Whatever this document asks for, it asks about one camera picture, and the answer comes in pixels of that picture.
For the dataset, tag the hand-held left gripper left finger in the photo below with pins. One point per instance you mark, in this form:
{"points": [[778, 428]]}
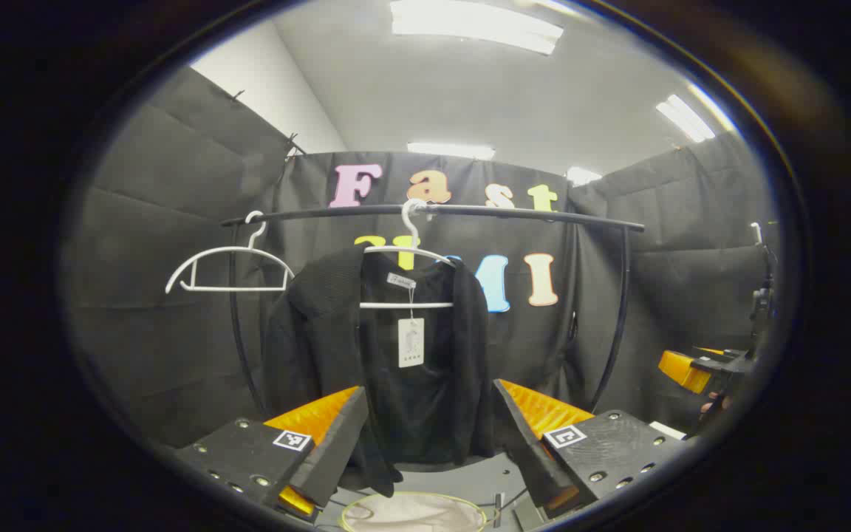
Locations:
{"points": [[337, 451]]}

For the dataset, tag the black knit cardigan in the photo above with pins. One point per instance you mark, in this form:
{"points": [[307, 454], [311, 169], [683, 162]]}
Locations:
{"points": [[322, 347]]}

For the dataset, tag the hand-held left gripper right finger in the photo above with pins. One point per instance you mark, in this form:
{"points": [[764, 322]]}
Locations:
{"points": [[532, 454]]}

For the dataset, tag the ceiling light panel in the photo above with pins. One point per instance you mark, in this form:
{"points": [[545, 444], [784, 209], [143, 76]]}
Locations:
{"points": [[684, 118], [580, 176], [470, 22], [451, 151]]}

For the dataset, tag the white mesh laundry hamper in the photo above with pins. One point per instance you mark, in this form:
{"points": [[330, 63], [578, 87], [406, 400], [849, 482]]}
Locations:
{"points": [[411, 513]]}

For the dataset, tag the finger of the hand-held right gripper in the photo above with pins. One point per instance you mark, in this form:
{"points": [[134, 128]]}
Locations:
{"points": [[684, 369]]}

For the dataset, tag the black backdrop cloth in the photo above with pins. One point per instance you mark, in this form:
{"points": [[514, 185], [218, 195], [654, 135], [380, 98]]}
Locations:
{"points": [[159, 258]]}

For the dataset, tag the black metal clothes rack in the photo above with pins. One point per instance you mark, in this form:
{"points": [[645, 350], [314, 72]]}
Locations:
{"points": [[544, 215]]}

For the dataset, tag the white plastic clothes hanger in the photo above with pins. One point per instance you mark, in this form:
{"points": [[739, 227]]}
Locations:
{"points": [[233, 289], [403, 305]]}

